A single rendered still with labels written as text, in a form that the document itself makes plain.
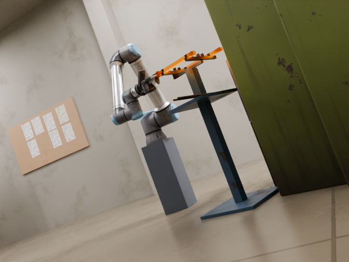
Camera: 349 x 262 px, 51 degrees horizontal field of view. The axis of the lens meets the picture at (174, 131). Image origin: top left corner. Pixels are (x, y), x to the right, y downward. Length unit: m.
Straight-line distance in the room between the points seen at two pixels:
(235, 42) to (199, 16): 3.45
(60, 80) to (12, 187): 2.36
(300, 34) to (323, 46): 0.12
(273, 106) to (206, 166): 3.54
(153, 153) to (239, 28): 1.39
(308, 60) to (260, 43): 0.34
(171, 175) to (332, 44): 1.76
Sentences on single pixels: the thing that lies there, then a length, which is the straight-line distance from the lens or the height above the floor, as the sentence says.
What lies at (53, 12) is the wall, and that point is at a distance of 7.01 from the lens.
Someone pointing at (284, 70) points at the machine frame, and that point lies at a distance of 2.03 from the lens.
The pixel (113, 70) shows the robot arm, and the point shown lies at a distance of 2.93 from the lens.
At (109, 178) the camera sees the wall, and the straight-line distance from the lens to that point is 6.34.
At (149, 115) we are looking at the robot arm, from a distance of 3.15.
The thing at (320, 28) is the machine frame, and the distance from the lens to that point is 1.83.
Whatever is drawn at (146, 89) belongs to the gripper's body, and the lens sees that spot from 2.50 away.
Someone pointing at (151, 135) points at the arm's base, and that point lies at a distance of 3.13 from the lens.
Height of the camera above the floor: 0.42
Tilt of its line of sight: 4 degrees up
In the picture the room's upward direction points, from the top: 21 degrees counter-clockwise
